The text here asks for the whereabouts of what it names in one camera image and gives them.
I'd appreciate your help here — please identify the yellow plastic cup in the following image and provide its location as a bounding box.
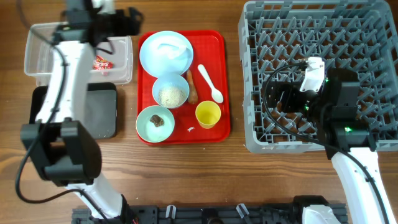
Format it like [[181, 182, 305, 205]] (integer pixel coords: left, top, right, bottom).
[[195, 101, 221, 129]]

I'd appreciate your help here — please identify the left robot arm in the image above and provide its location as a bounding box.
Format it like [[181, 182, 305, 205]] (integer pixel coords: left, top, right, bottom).
[[20, 1, 144, 223]]

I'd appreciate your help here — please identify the pile of white rice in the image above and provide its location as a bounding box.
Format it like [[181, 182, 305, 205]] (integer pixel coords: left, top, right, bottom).
[[159, 86, 187, 108]]

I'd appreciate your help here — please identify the brown food lump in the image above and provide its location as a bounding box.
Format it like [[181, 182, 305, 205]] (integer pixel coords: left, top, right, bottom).
[[150, 114, 164, 127]]

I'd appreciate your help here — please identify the grey dishwasher rack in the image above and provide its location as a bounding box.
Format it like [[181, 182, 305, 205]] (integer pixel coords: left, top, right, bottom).
[[238, 1, 397, 154]]

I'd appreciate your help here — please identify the red snack wrapper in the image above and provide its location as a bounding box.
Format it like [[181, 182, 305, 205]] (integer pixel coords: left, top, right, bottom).
[[93, 55, 114, 76]]

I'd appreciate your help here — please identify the small light blue bowl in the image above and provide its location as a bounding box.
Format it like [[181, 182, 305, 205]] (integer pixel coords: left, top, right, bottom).
[[152, 75, 190, 109]]

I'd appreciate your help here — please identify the black plastic tray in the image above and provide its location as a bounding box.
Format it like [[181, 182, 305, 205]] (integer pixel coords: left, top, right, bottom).
[[20, 83, 117, 148]]

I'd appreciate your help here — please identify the red serving tray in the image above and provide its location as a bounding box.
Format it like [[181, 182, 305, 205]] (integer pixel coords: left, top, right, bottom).
[[137, 29, 232, 146]]

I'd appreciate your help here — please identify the large light blue plate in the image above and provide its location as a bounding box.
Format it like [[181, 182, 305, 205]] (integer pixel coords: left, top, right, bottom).
[[139, 30, 193, 78]]

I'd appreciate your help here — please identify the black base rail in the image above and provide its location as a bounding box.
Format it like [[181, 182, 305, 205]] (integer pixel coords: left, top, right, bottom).
[[71, 203, 348, 224]]

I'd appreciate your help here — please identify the clear plastic bin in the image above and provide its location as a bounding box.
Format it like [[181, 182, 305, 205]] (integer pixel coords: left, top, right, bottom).
[[24, 32, 134, 86]]

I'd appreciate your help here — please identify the white plastic spoon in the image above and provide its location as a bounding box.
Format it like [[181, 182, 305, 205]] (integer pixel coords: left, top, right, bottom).
[[197, 64, 224, 103]]

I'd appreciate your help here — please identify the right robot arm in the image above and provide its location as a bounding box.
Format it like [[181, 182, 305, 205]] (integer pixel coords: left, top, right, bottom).
[[262, 67, 396, 223]]

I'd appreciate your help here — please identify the mint green bowl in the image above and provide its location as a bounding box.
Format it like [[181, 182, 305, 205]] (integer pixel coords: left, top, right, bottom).
[[136, 105, 175, 143]]

